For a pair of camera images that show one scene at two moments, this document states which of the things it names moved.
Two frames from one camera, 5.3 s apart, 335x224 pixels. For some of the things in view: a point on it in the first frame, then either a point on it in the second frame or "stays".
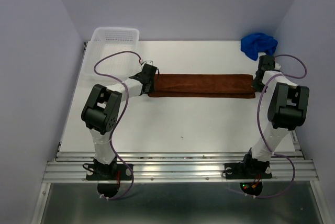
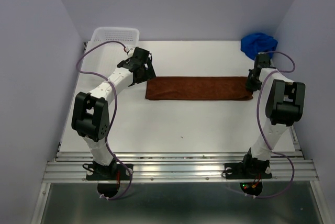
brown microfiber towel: [203, 86] stays
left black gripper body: [151, 88] to [138, 80]
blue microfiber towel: [252, 44] stays
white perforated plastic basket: [106, 41] stays
